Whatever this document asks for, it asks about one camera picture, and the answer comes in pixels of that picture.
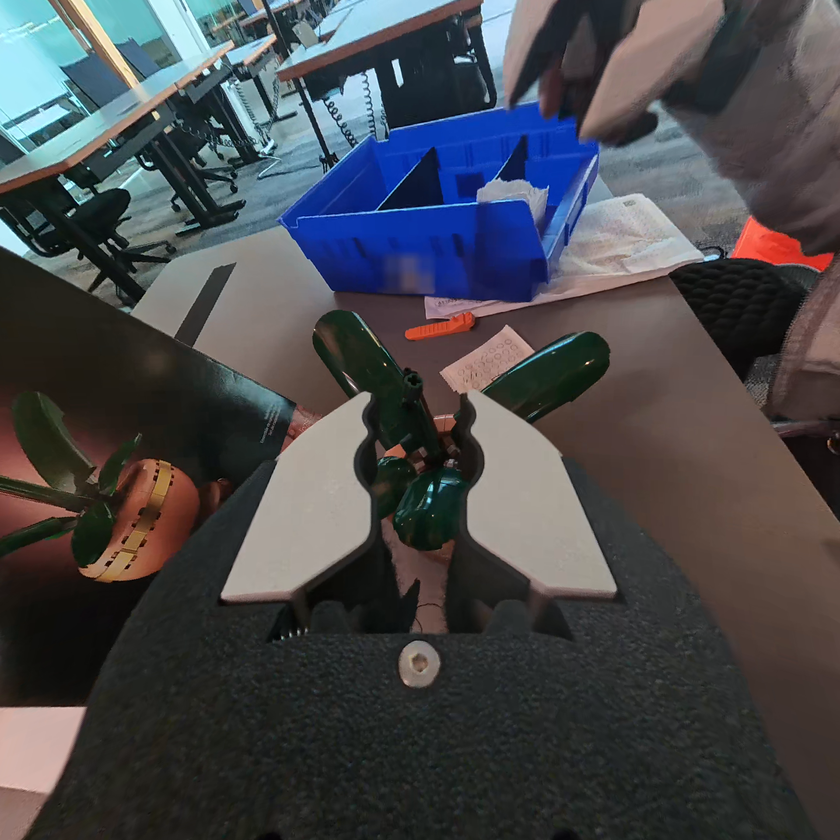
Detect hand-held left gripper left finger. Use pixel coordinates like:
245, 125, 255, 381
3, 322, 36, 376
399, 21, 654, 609
220, 391, 403, 632

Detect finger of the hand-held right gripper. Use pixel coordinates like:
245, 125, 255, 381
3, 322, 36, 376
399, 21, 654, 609
577, 0, 728, 150
500, 0, 595, 111

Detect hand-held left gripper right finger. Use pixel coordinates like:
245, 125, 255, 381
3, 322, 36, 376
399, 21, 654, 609
445, 389, 619, 632

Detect green brick plant model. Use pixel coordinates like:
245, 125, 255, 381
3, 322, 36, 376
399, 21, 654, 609
311, 308, 613, 631

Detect person's right forearm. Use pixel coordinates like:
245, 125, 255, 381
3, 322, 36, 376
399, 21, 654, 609
656, 0, 840, 257

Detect wood-edged office desk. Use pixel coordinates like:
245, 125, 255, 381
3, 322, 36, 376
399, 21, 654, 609
276, 0, 500, 175

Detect grey desk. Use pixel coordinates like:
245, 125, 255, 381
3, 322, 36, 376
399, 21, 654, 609
0, 223, 840, 840

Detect wood-edged desk with black legs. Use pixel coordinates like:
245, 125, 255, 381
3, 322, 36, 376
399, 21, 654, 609
0, 42, 245, 306

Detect dark blue bin divider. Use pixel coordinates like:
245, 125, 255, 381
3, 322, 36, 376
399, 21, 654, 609
489, 134, 530, 186
377, 146, 445, 211

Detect white paper bag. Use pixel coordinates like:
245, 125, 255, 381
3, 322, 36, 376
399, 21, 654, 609
477, 178, 551, 232

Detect white instruction papers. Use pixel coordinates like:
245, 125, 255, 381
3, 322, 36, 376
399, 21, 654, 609
425, 192, 706, 320

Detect orange fabric object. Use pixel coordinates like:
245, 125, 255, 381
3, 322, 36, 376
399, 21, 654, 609
731, 217, 834, 271

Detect orange brick separator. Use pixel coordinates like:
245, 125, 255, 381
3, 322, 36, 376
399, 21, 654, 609
404, 312, 476, 341

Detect blue bin with two dividers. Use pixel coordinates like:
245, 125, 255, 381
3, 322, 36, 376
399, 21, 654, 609
277, 100, 600, 304

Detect dark orchid toy box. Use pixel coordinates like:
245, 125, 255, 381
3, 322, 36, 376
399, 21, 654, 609
0, 246, 299, 708

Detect person's grey hoodie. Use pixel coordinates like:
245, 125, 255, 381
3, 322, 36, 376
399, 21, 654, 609
768, 252, 840, 421

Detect black coiled cable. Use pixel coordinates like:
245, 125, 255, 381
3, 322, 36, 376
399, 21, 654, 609
327, 71, 389, 153

